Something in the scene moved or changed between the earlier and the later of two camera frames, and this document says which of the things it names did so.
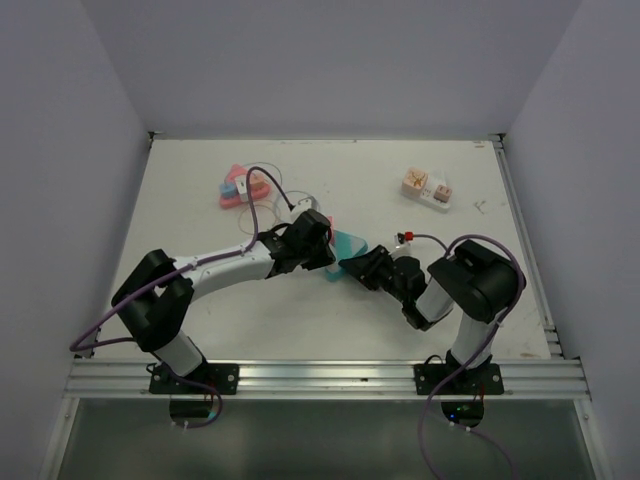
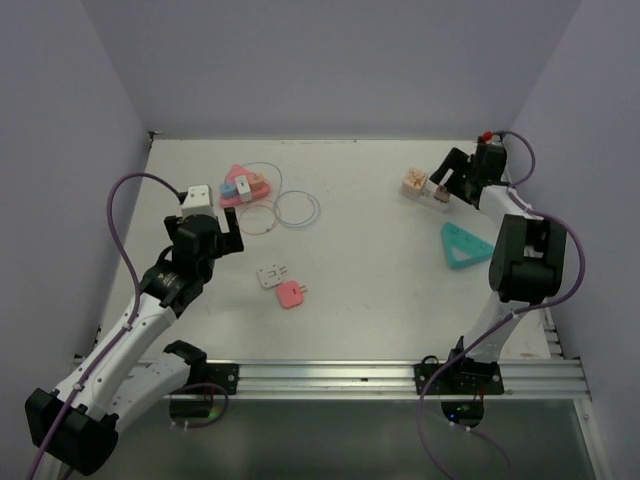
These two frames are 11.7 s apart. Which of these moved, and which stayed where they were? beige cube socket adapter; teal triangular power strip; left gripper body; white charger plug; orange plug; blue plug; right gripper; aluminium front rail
Moved: left gripper body; right gripper; teal triangular power strip
Stayed: blue plug; white charger plug; beige cube socket adapter; aluminium front rail; orange plug
